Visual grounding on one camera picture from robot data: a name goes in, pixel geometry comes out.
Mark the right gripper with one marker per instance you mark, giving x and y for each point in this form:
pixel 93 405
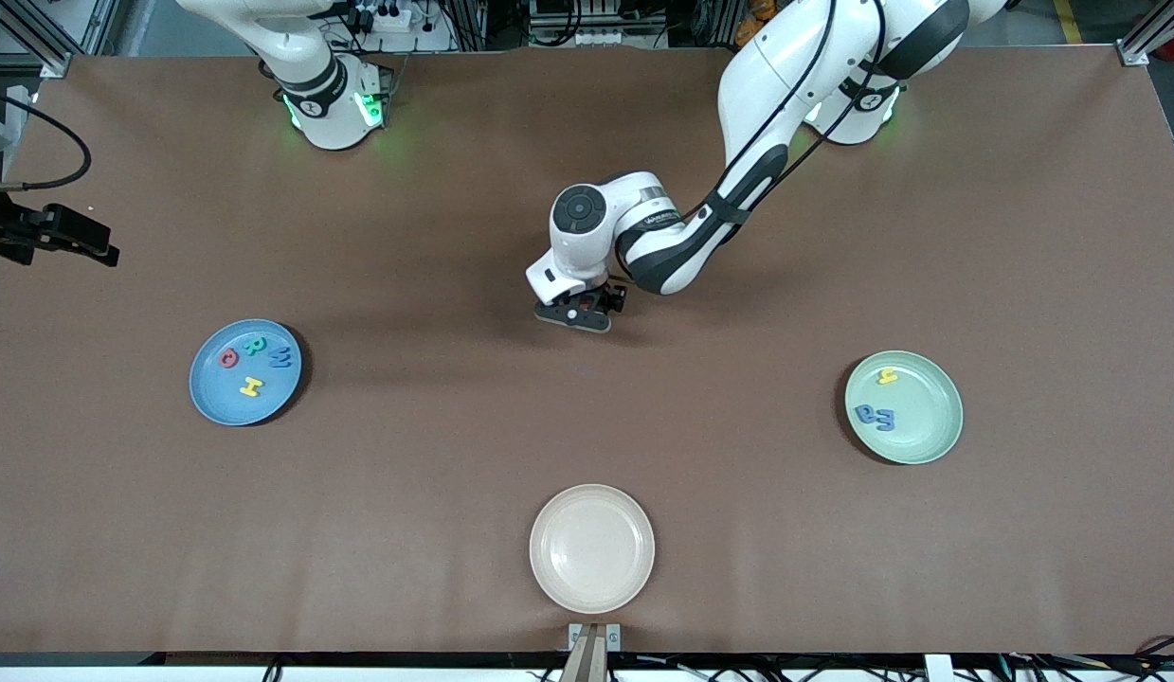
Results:
pixel 18 233

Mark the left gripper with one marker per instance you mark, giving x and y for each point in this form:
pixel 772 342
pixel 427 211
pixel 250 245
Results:
pixel 613 297

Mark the pink foam letter Q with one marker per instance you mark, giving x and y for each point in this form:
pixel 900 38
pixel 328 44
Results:
pixel 228 358

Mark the teal foam letter R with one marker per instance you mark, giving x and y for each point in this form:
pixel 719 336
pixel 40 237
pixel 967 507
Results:
pixel 255 345

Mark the yellow foam uppercase H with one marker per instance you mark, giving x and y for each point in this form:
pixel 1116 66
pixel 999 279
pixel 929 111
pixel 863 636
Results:
pixel 251 386

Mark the blue foam letter M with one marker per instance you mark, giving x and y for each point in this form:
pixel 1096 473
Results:
pixel 280 358

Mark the blue foam letter a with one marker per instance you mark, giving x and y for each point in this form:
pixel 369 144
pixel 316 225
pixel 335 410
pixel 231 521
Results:
pixel 865 412

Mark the yellow foam lowercase h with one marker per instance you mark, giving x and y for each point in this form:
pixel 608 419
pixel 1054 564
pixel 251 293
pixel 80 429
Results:
pixel 888 375

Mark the blue foam letter E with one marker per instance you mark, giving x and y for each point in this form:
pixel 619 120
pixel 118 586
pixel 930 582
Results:
pixel 885 419

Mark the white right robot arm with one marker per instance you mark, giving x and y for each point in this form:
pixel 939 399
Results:
pixel 331 114

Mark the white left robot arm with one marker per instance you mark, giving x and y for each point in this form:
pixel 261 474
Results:
pixel 767 85

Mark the beige plate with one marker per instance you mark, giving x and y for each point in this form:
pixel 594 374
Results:
pixel 592 548

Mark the blue plate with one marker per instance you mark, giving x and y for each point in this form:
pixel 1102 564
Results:
pixel 250 407

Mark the green plate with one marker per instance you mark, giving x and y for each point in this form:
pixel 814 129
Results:
pixel 918 426

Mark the orange snack bags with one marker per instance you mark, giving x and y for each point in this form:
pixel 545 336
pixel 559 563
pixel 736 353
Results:
pixel 757 11

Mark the white power strip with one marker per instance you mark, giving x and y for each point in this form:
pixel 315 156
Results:
pixel 388 17

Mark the white plastic block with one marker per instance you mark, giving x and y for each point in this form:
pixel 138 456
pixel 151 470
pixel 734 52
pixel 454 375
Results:
pixel 937 669

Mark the aluminium frame post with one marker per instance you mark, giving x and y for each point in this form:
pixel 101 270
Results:
pixel 54 62
pixel 1134 55

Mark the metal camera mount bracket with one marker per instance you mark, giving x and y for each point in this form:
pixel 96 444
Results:
pixel 594 654

